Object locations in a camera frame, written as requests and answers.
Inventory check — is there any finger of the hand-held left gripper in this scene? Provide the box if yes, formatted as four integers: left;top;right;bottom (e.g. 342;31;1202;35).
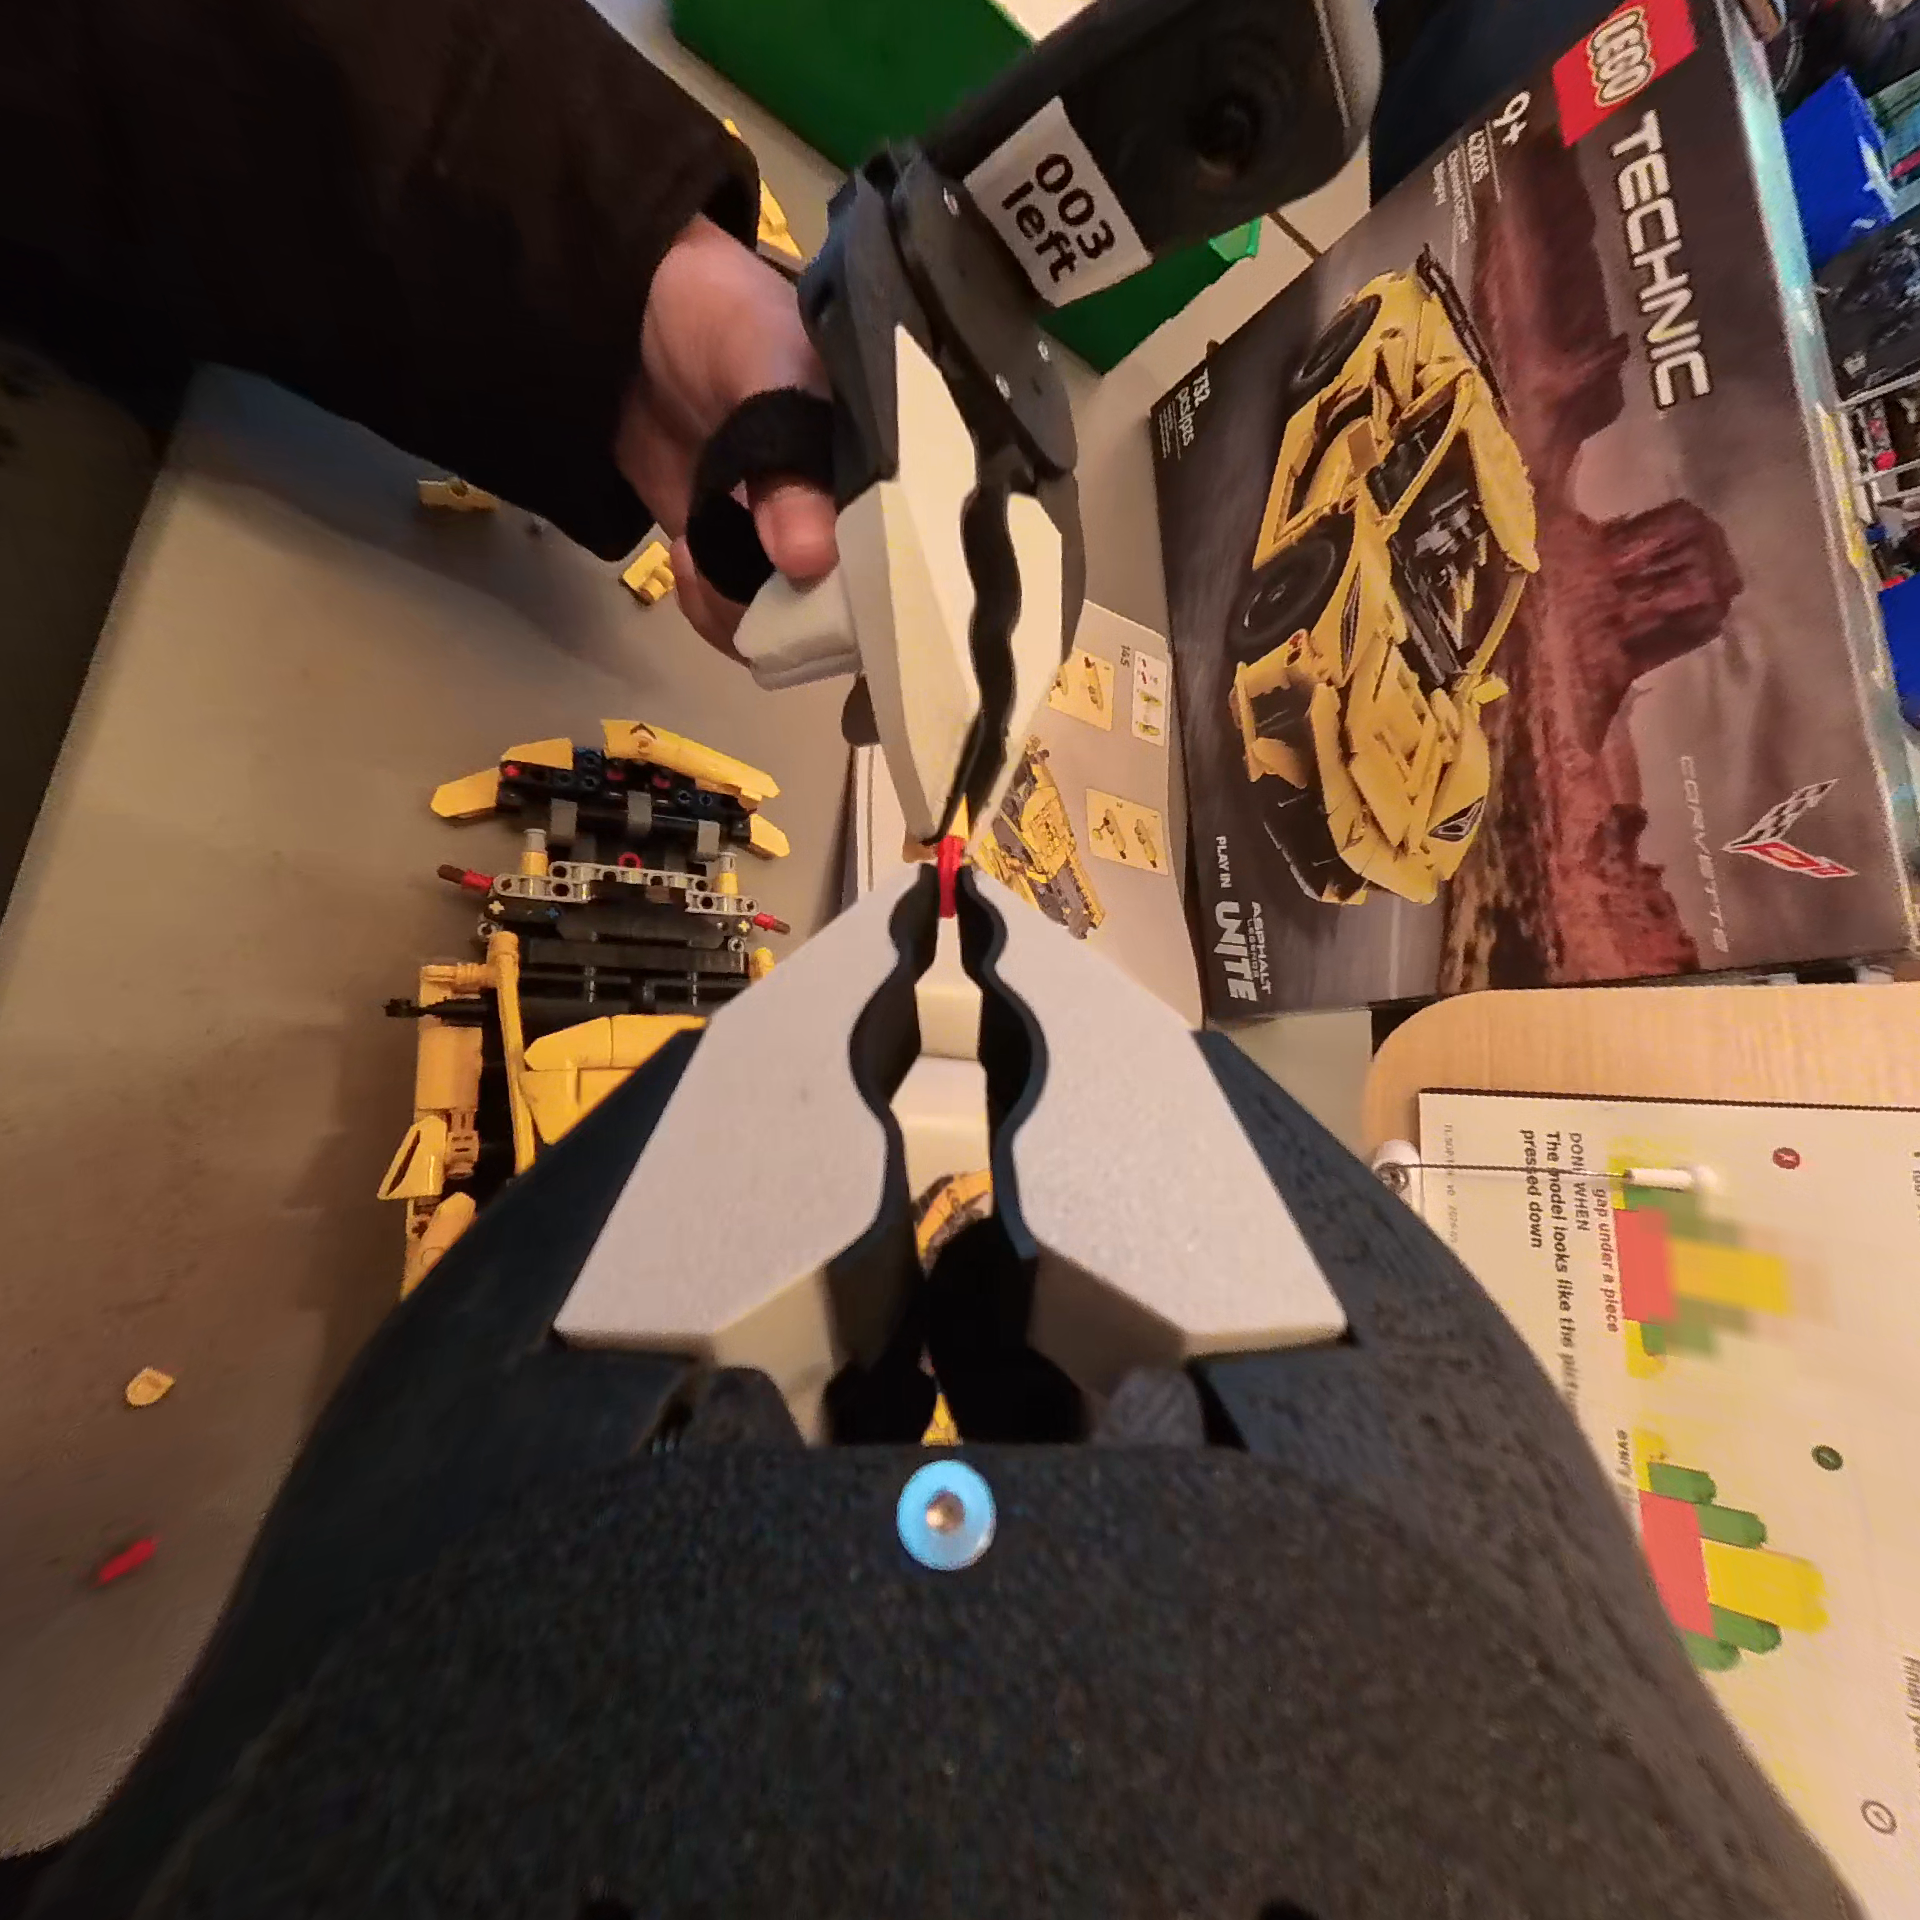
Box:
836;327;994;863
966;479;1087;820

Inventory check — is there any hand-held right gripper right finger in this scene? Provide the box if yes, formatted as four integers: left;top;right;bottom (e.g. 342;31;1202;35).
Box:
959;863;1347;1408

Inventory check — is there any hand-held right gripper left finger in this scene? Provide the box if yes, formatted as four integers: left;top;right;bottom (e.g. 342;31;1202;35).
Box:
551;863;939;1419

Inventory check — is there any person's left forearm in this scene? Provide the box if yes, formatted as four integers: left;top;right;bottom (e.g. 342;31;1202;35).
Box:
0;0;762;560

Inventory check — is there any person's left hand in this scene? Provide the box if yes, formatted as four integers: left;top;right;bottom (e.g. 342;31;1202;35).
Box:
619;215;845;655

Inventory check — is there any green plastic bin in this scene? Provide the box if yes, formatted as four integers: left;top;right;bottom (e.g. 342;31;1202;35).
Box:
667;0;1264;376

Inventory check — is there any open instruction booklet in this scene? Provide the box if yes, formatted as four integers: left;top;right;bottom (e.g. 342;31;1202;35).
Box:
848;597;1204;1187

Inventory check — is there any yellow toy car model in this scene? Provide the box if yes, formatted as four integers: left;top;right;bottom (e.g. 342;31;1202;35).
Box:
376;750;994;1297

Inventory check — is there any pile of yellow black bricks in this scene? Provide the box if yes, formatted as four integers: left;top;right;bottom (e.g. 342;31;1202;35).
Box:
414;117;807;608

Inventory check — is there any yellow panel with black pins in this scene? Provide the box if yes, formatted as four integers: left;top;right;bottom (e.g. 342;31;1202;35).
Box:
432;737;580;823

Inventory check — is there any black toy car box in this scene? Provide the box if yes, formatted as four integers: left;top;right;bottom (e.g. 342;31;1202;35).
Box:
1148;0;1920;1024

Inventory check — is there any white printed instruction sheet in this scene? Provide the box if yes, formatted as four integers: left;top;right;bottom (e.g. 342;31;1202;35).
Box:
1416;1093;1920;1920

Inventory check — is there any blue storage crate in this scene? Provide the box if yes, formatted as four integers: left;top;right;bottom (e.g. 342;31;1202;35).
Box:
1775;65;1894;273

